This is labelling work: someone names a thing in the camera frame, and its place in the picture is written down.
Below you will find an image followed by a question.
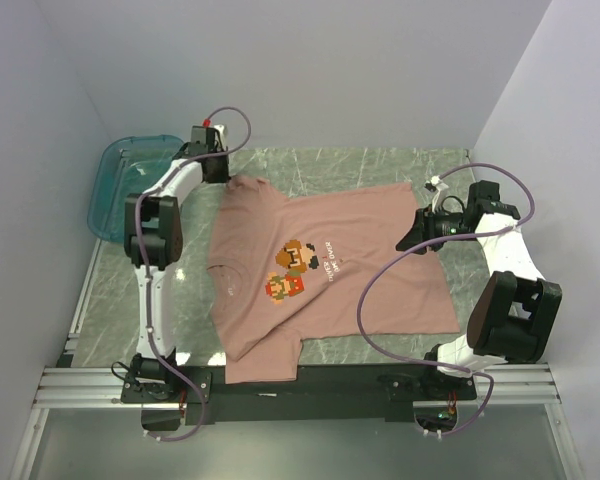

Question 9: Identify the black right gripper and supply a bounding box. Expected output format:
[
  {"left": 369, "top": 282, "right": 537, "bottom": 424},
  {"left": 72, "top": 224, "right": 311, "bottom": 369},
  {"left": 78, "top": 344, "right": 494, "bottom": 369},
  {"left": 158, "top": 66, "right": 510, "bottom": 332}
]
[{"left": 395, "top": 203, "right": 478, "bottom": 255}]

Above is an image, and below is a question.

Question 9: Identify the pink t shirt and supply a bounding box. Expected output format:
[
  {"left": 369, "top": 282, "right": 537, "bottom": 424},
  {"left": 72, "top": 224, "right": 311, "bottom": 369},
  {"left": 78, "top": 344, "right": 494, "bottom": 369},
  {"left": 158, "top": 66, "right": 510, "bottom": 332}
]
[{"left": 207, "top": 175, "right": 459, "bottom": 384}]

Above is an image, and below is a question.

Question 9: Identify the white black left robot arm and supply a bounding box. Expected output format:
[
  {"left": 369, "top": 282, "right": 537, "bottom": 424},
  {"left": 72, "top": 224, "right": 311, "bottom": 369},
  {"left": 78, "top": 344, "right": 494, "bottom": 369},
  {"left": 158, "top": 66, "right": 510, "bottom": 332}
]
[{"left": 121, "top": 119, "right": 229, "bottom": 403}]

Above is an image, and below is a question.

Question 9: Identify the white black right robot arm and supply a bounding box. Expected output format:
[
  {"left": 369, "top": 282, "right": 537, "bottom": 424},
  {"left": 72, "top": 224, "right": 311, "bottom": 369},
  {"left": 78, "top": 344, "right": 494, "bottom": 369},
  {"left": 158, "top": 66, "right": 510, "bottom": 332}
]
[{"left": 396, "top": 176, "right": 562, "bottom": 399}]

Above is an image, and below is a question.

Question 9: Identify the teal transparent plastic bin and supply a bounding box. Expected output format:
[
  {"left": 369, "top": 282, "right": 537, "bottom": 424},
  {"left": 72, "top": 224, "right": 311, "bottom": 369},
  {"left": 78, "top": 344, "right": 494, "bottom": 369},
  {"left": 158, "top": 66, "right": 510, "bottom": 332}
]
[{"left": 87, "top": 135, "right": 184, "bottom": 244}]

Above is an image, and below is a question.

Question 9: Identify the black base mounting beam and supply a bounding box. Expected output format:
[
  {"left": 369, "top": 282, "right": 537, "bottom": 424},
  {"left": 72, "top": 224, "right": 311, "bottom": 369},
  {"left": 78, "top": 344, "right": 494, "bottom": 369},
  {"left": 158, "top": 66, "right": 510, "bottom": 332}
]
[{"left": 120, "top": 361, "right": 477, "bottom": 430}]

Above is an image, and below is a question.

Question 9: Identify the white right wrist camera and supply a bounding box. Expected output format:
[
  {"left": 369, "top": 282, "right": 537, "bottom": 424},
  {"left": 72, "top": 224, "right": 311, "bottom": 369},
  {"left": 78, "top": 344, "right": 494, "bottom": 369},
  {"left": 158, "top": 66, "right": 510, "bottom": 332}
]
[{"left": 425, "top": 175, "right": 449, "bottom": 212}]

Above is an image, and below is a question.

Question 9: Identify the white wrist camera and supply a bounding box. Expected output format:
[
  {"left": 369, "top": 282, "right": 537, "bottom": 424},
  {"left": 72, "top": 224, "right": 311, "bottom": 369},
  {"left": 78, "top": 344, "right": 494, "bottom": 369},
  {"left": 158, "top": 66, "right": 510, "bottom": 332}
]
[
  {"left": 202, "top": 118, "right": 228, "bottom": 152},
  {"left": 425, "top": 175, "right": 449, "bottom": 212}
]

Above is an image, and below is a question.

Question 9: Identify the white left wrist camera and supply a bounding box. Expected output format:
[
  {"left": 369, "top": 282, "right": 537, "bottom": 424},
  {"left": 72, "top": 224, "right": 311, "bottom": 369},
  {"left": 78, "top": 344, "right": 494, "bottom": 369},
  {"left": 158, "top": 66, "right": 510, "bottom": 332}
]
[{"left": 202, "top": 118, "right": 228, "bottom": 152}]

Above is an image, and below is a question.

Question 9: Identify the aluminium frame rail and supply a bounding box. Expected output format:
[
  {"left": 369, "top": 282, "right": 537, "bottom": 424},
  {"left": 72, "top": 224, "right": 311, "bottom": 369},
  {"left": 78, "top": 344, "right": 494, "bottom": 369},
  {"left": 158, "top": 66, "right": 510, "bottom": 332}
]
[{"left": 32, "top": 364, "right": 562, "bottom": 409}]

